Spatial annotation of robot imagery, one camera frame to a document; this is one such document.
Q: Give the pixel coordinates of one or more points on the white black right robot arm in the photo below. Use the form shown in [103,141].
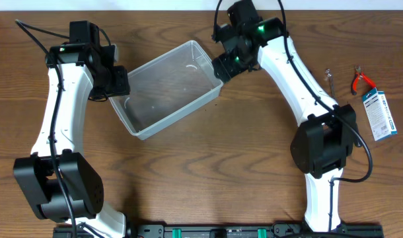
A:
[323,140]

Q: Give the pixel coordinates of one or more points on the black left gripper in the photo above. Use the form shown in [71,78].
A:
[120,85]

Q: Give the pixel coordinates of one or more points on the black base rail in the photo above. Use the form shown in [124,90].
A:
[277,230]

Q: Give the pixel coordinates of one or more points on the white teal screwdriver box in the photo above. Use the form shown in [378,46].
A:
[378,114]

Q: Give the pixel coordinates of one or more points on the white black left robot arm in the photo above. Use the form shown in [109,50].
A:
[56,180]

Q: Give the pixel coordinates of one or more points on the silver offset ring wrench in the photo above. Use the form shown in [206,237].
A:
[328,76]

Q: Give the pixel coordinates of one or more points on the red black handled pliers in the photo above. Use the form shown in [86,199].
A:
[360,76]

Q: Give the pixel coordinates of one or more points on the clear plastic container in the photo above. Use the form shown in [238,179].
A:
[167,89]

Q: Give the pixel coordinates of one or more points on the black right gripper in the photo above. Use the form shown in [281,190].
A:
[225,69]

